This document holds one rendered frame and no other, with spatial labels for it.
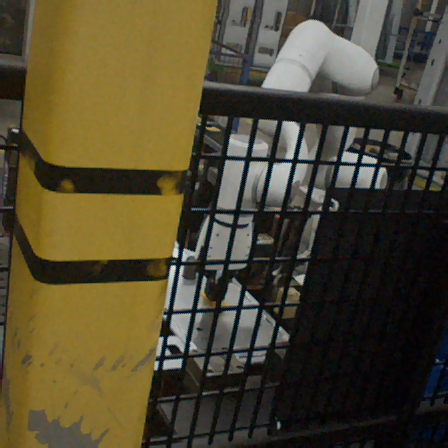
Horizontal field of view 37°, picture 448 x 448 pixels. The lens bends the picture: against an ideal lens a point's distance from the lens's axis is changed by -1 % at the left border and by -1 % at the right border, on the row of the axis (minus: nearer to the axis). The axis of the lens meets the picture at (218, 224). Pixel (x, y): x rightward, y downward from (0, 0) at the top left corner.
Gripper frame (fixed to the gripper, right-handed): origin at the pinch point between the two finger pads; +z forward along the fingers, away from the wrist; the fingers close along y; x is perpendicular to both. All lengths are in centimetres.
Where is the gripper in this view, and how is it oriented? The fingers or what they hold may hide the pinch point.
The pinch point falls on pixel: (216, 288)
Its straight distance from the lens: 138.3
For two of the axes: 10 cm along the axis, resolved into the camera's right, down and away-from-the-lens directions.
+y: -8.9, 0.0, -4.6
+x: 4.2, 4.0, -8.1
